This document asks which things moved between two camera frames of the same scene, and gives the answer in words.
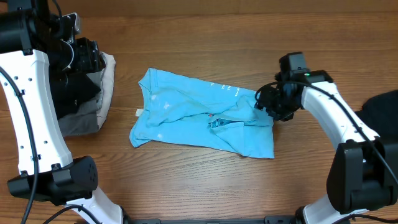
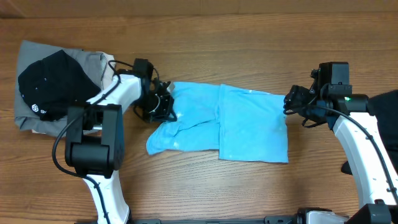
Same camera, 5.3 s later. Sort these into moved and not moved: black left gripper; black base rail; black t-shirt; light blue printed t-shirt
Moved: light blue printed t-shirt; black left gripper
Not moved: black t-shirt; black base rail
